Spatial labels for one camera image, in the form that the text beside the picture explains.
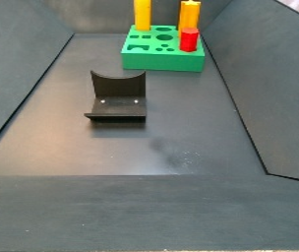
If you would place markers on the black L-shaped fixture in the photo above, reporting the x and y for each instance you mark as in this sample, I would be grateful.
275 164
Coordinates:
118 97

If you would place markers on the green foam shape board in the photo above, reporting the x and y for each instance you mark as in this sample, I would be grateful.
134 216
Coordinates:
153 50

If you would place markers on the red cylinder peg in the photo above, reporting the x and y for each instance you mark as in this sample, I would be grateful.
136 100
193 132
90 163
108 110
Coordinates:
188 39

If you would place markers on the yellow square block peg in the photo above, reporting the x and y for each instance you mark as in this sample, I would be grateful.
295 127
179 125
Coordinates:
141 14

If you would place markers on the yellow star peg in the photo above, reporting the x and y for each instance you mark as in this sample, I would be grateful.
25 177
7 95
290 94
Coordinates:
189 9

